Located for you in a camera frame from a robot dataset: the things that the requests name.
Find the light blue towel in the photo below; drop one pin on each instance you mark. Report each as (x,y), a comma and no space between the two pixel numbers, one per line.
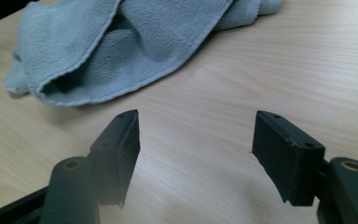
(112,56)

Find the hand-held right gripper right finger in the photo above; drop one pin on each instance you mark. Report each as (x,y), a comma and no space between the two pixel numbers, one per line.
(287,158)

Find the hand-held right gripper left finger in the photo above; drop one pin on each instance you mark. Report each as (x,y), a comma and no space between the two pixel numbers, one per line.
(115,155)

